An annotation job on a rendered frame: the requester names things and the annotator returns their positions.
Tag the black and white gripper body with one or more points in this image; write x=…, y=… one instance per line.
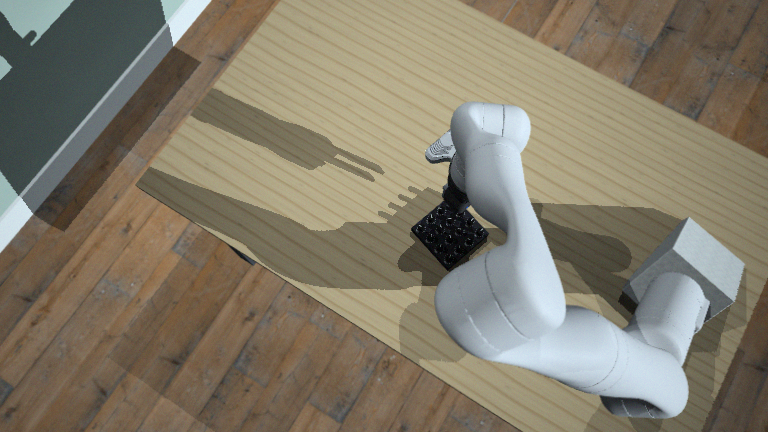
x=443, y=150

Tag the black box with knobs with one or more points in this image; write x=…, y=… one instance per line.
x=449, y=236

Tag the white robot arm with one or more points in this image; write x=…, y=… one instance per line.
x=513, y=294

